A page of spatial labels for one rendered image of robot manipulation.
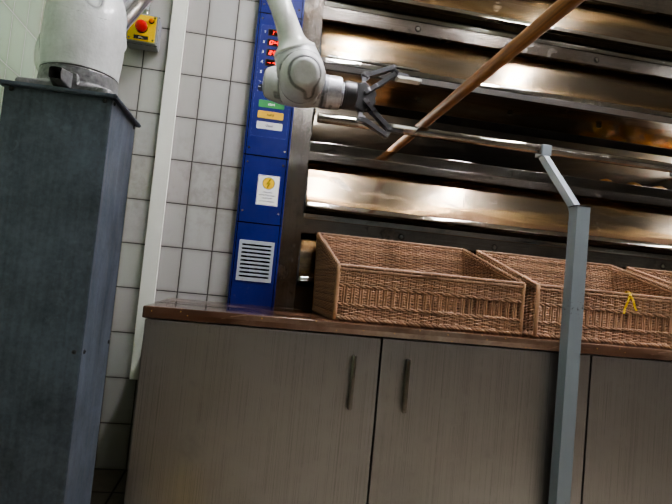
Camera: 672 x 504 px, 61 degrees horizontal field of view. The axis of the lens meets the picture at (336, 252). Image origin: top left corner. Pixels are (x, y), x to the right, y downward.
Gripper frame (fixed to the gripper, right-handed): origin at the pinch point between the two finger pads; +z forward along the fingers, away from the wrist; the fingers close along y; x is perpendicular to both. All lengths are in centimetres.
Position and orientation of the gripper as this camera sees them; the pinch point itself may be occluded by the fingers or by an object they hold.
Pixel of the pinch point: (414, 105)
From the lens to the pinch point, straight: 163.2
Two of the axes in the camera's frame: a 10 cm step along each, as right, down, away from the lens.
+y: -1.1, 9.9, -0.6
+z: 9.8, 1.2, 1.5
